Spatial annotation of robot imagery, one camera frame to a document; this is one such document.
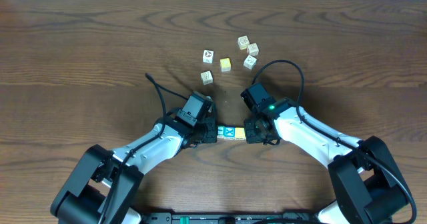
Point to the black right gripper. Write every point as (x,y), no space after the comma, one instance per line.
(251,136)

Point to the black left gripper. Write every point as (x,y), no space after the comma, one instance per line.
(209,132)

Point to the green block letter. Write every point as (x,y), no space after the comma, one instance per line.
(220,134)

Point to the plain yellow wooden block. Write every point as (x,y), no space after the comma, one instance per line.
(240,133)

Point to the blue block letter X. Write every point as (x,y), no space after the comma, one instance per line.
(229,133)

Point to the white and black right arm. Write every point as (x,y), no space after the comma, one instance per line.
(367,183)

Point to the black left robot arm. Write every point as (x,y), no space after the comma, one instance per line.
(102,185)

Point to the white block letter W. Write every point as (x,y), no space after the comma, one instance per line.
(207,77)

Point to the white block bird drawing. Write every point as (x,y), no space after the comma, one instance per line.
(250,62)

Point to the yellow top wooden block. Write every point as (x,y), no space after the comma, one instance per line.
(225,64)

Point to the white block red circle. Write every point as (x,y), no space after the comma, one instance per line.
(208,56)

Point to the tan block letter K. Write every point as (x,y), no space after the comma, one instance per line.
(253,49)

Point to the tan block top back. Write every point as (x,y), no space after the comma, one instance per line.
(243,42)

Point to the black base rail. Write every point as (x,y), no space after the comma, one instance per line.
(225,218)

